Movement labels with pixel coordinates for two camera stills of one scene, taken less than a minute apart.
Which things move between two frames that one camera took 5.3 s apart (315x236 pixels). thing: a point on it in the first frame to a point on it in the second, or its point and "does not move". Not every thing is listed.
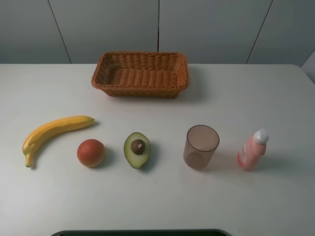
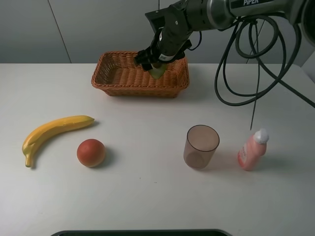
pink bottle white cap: (253, 148) does not move
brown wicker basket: (134, 74) does not move
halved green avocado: (137, 148) to (158, 70)
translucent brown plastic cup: (200, 145) does not move
